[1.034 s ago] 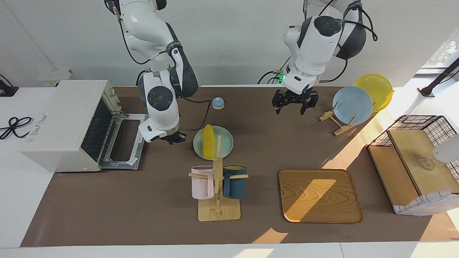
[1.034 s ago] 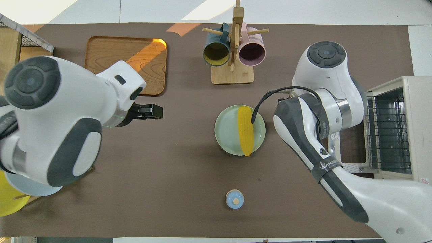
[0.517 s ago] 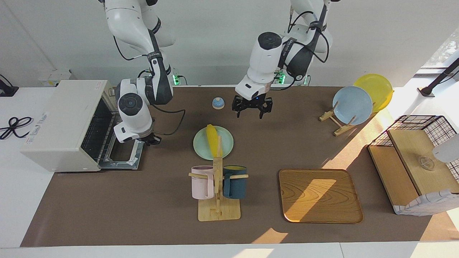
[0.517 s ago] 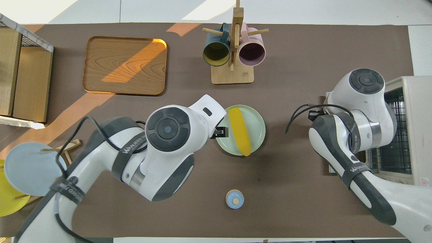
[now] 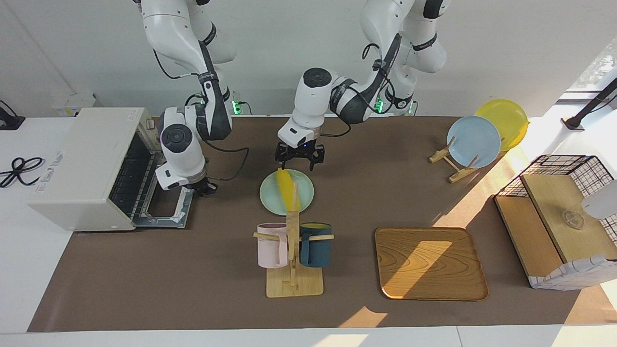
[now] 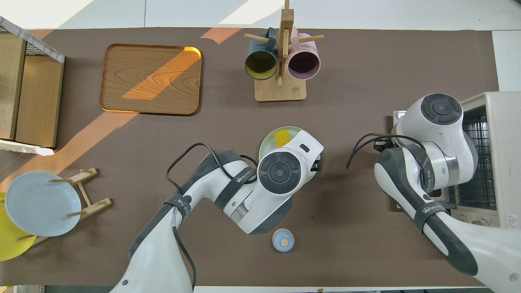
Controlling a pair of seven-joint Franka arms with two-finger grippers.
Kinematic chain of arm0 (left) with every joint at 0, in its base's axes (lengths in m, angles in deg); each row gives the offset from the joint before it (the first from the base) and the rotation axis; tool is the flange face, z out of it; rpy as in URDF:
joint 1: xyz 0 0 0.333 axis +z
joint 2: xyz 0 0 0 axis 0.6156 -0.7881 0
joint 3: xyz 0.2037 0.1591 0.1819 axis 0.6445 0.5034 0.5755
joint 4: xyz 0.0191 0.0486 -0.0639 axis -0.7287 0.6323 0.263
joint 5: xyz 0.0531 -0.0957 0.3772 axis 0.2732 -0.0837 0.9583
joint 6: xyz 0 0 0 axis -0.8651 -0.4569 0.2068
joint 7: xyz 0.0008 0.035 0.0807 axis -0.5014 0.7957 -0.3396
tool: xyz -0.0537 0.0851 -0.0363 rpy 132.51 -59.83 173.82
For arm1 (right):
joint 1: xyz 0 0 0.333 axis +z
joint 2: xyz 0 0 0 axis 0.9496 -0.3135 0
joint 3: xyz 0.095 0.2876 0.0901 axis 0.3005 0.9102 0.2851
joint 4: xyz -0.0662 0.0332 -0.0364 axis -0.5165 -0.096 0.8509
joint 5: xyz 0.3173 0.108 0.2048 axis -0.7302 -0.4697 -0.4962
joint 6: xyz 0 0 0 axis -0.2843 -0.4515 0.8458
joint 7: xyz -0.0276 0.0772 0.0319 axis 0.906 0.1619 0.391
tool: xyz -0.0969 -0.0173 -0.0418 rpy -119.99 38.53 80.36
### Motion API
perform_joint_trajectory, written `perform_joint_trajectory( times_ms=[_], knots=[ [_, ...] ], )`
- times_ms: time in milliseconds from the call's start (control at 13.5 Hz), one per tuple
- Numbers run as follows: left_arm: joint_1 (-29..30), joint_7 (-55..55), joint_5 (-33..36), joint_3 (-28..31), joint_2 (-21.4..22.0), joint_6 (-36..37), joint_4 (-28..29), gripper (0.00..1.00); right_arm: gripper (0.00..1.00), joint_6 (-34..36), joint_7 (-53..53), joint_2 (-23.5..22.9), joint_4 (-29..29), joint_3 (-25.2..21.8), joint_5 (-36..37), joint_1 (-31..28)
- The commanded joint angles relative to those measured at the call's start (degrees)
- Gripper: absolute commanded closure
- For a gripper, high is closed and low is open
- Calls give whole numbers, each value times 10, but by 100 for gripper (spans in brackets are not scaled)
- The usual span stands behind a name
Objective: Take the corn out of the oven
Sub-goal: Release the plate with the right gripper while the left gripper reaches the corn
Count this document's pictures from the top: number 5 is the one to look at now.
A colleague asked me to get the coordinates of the pink mug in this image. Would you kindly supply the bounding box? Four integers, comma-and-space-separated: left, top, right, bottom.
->
257, 223, 289, 269

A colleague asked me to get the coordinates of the white rounded device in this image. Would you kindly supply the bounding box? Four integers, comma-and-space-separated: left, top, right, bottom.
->
581, 180, 617, 220

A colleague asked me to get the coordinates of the wooden mug tree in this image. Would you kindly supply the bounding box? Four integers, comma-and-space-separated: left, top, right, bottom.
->
254, 182, 335, 298

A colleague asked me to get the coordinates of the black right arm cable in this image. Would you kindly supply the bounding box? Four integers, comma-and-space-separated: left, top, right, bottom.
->
153, 48, 250, 182

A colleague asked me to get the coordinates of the small clear glass item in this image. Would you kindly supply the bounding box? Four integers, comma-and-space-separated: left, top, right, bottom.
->
562, 211, 585, 230

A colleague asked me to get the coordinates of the mint green plate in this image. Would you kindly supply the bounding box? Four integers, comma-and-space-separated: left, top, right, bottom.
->
259, 169, 315, 216

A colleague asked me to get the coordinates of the white wall box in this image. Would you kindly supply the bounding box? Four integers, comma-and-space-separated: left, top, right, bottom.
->
52, 93, 97, 117

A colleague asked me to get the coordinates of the glass oven door with handle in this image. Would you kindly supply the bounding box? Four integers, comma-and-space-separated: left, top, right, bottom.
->
133, 186, 195, 229

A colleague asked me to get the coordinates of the wooden plate rack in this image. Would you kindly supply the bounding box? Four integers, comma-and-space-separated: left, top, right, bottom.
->
429, 136, 480, 184

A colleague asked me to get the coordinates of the white toaster oven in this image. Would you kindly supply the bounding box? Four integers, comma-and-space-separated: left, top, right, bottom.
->
27, 107, 167, 232

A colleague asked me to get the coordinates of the coiled black cable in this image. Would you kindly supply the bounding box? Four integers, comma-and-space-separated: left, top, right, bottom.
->
0, 157, 45, 188

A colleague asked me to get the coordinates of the wooden serving tray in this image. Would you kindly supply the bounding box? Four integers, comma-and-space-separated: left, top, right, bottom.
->
375, 227, 489, 301

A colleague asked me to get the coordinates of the yellow corn cob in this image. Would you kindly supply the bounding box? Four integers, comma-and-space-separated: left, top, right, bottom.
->
276, 167, 300, 213

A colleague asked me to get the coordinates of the dark blue mug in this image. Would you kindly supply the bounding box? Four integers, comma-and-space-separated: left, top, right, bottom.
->
299, 222, 333, 268

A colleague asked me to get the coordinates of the white checked cloth liner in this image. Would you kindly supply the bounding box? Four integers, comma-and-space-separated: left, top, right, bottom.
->
528, 254, 617, 291

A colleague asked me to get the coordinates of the black stand with rod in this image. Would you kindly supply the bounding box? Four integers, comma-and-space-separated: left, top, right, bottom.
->
562, 77, 617, 132

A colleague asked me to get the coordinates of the light blue plate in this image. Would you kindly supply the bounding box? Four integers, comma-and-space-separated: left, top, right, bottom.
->
446, 116, 502, 169

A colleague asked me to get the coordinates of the brown table mat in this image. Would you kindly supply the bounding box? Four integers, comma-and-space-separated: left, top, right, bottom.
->
27, 116, 617, 333

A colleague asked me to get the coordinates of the wooden shelf box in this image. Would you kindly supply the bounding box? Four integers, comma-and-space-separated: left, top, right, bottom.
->
495, 173, 617, 289

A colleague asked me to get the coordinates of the black wire basket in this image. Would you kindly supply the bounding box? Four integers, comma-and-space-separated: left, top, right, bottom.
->
495, 154, 617, 246

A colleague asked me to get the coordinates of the yellow plate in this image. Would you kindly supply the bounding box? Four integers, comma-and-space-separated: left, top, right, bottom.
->
475, 99, 529, 152

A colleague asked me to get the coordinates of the black desk object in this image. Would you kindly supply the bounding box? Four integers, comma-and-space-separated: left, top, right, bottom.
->
0, 100, 26, 131

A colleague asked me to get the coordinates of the oven wire rack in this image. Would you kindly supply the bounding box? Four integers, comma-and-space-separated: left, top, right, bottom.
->
110, 141, 162, 217

